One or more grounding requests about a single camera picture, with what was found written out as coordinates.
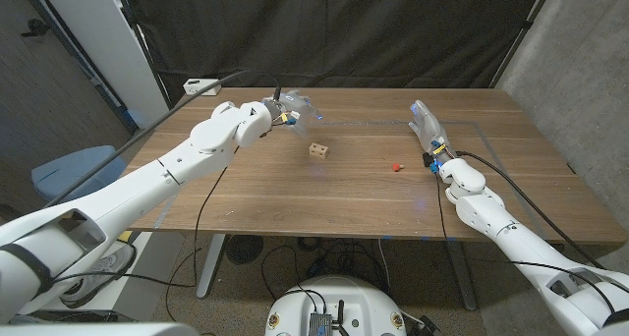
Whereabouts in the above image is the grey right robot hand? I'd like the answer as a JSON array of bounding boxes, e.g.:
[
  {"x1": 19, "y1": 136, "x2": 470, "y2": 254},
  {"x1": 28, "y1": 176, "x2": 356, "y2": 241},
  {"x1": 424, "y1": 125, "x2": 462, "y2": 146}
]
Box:
[{"x1": 408, "y1": 99, "x2": 451, "y2": 155}]

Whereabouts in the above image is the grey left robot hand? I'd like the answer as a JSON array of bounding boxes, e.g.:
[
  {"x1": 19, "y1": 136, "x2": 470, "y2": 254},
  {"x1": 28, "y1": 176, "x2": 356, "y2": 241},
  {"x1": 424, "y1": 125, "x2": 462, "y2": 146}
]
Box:
[{"x1": 262, "y1": 89, "x2": 324, "y2": 135}]

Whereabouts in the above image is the black backdrop curtain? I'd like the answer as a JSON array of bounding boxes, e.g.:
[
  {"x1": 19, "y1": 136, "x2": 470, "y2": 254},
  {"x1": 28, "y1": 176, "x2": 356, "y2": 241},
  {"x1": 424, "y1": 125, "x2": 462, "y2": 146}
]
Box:
[{"x1": 120, "y1": 0, "x2": 556, "y2": 106}]

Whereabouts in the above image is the white power strip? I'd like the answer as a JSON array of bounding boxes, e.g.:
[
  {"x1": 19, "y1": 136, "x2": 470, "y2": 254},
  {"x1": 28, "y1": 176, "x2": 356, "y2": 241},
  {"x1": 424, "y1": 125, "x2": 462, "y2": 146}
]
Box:
[{"x1": 182, "y1": 78, "x2": 222, "y2": 97}]

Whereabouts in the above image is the black backdrop stand pole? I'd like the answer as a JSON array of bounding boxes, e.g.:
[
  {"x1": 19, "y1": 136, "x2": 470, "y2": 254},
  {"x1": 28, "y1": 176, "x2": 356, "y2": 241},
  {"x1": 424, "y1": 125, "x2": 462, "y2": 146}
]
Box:
[
  {"x1": 489, "y1": 0, "x2": 559, "y2": 89},
  {"x1": 111, "y1": 0, "x2": 173, "y2": 110}
]

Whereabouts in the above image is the round black floor fan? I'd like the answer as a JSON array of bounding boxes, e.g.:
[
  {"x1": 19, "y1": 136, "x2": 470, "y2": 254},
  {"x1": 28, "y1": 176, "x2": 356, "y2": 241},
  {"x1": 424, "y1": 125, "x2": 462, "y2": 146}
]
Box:
[{"x1": 224, "y1": 234, "x2": 265, "y2": 266}]

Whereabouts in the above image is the grey table leg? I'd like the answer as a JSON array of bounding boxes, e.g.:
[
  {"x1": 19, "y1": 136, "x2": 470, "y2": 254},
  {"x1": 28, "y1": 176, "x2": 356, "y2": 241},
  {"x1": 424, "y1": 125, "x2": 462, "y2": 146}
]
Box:
[{"x1": 445, "y1": 240, "x2": 479, "y2": 311}]

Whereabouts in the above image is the white table leg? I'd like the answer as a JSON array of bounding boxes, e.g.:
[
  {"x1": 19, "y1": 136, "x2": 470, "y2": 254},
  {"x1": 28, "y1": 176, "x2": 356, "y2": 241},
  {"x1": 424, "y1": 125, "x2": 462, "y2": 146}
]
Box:
[{"x1": 196, "y1": 233, "x2": 227, "y2": 299}]

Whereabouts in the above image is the white robot torso base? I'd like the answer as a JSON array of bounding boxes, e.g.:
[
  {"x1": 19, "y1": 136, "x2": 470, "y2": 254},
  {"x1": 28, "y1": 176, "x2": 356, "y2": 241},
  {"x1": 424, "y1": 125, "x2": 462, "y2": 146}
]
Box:
[{"x1": 264, "y1": 275, "x2": 408, "y2": 336}]

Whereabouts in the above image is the white cabinet panel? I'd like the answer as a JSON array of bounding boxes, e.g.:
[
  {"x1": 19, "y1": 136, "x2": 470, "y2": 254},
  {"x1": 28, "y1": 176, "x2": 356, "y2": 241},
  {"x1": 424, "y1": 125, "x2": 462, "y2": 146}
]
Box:
[{"x1": 36, "y1": 0, "x2": 171, "y2": 130}]

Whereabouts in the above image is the small grey electronics box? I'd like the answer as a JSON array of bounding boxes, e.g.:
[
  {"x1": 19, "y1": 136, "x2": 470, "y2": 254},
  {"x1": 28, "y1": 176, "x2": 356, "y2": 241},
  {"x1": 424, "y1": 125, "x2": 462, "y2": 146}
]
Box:
[{"x1": 308, "y1": 311, "x2": 334, "y2": 336}]

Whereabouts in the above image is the blue padded stool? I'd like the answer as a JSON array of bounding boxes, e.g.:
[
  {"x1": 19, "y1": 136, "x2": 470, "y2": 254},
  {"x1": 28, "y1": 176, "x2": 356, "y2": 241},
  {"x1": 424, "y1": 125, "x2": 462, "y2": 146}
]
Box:
[{"x1": 30, "y1": 144, "x2": 128, "y2": 203}]

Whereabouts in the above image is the grey sneaker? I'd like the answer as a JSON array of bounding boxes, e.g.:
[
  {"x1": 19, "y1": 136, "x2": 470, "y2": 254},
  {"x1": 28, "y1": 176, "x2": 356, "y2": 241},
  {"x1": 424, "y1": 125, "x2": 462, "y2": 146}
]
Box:
[{"x1": 61, "y1": 245, "x2": 137, "y2": 308}]

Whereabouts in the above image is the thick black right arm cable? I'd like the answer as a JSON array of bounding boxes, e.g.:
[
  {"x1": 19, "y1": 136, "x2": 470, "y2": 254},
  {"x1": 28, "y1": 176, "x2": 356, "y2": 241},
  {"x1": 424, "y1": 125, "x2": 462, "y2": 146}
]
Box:
[{"x1": 455, "y1": 150, "x2": 606, "y2": 271}]

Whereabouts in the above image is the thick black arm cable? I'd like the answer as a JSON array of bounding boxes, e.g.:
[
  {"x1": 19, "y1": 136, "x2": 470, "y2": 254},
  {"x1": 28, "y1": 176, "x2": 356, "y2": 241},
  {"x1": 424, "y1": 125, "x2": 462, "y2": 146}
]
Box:
[
  {"x1": 43, "y1": 69, "x2": 282, "y2": 209},
  {"x1": 455, "y1": 150, "x2": 606, "y2": 271}
]

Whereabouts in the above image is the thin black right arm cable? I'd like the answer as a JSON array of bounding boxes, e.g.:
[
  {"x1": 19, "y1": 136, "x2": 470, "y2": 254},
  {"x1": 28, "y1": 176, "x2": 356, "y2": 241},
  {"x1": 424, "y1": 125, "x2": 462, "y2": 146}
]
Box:
[{"x1": 434, "y1": 171, "x2": 616, "y2": 315}]

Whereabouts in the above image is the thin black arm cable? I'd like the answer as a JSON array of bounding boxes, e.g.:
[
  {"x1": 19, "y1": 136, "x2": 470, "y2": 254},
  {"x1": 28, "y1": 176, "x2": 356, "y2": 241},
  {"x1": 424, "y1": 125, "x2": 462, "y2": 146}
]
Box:
[
  {"x1": 434, "y1": 171, "x2": 616, "y2": 315},
  {"x1": 51, "y1": 146, "x2": 241, "y2": 289}
]

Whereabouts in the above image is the white floor cable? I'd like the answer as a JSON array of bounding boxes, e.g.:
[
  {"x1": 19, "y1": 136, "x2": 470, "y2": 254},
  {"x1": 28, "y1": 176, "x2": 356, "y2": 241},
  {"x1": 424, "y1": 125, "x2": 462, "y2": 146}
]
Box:
[{"x1": 376, "y1": 237, "x2": 393, "y2": 292}]

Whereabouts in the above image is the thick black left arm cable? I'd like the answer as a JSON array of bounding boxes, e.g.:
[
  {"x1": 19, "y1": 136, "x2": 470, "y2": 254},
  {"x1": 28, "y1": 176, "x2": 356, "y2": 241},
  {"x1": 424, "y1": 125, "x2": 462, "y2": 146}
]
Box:
[{"x1": 43, "y1": 69, "x2": 282, "y2": 209}]

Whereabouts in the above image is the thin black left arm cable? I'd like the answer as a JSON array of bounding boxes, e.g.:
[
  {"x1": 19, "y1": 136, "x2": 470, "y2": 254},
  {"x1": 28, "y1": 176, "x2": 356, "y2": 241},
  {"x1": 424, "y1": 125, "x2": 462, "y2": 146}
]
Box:
[{"x1": 51, "y1": 146, "x2": 241, "y2": 289}]

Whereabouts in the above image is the white floor base plate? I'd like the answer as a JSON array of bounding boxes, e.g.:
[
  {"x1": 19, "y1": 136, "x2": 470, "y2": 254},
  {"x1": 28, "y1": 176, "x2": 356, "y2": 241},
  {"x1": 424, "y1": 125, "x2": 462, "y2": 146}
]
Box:
[{"x1": 46, "y1": 230, "x2": 187, "y2": 322}]

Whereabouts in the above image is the black door handle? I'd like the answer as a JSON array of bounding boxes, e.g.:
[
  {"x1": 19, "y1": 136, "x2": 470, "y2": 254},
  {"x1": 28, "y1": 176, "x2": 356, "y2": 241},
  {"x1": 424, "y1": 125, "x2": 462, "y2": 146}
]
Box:
[{"x1": 20, "y1": 19, "x2": 50, "y2": 37}]

